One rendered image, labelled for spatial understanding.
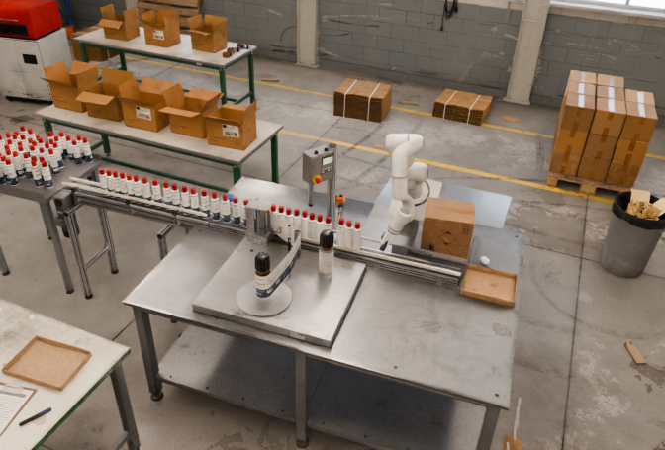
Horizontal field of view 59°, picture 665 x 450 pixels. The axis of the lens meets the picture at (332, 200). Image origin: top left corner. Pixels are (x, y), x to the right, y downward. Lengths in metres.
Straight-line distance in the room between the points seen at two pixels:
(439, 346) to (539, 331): 1.62
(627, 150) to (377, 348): 3.96
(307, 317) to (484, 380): 0.95
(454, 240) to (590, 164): 3.02
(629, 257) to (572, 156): 1.49
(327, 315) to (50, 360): 1.40
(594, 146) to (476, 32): 2.82
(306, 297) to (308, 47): 6.41
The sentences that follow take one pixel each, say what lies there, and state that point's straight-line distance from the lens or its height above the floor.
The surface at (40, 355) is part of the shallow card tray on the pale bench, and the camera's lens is 3.39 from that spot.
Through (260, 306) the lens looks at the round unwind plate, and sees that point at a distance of 3.25.
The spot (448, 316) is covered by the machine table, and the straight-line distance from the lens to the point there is 3.35.
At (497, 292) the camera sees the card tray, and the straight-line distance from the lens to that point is 3.58.
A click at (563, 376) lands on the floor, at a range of 4.43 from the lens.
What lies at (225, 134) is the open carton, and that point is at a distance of 5.02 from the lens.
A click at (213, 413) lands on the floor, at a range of 3.94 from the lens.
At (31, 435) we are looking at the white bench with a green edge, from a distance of 3.06.
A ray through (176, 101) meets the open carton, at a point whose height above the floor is 1.02.
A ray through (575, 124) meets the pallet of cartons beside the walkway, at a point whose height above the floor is 0.71.
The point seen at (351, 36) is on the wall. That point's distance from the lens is 9.00.
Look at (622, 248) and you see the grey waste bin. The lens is 5.32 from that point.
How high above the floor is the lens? 3.07
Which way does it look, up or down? 32 degrees down
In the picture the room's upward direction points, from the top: 2 degrees clockwise
